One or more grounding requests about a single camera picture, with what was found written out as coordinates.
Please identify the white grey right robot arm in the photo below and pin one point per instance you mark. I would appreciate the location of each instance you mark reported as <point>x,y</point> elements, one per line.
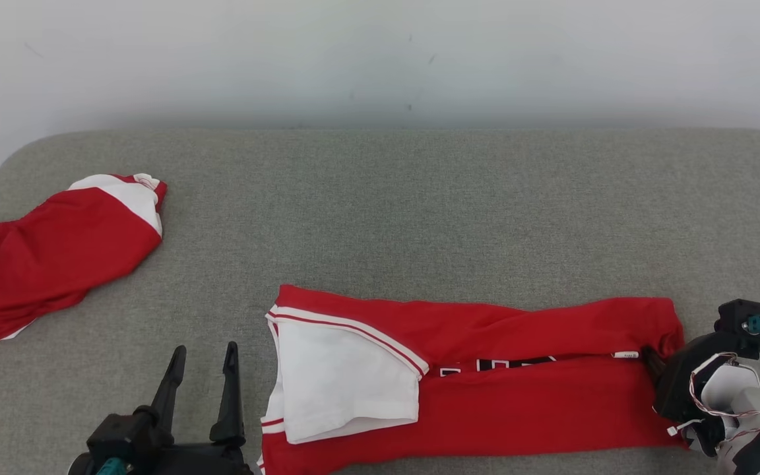
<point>759,402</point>

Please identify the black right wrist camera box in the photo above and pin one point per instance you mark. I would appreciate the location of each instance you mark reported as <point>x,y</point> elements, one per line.
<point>736,313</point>

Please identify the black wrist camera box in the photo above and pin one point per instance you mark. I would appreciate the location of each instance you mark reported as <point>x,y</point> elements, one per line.
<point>123,435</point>
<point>736,313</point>

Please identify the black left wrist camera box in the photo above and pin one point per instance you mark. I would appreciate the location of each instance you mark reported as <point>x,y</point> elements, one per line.
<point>123,435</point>

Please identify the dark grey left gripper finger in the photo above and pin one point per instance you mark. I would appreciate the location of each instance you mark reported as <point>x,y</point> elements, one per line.
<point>170,389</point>
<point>231,409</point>

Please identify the red basketball jersey number 23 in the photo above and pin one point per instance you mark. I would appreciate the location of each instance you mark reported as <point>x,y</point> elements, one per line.
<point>518,409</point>

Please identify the grey fabric sofa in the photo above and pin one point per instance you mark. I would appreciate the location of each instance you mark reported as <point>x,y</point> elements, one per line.
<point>419,211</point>

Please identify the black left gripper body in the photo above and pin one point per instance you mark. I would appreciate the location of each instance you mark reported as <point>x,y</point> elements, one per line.
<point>202,460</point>

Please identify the red shorts with white stripe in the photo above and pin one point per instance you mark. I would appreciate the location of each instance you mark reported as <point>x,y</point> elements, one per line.
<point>57,257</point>

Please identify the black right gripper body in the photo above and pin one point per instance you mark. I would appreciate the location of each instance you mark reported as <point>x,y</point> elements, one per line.
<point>680,389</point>

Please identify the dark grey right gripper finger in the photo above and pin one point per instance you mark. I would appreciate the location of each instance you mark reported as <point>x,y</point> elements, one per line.
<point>654,363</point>

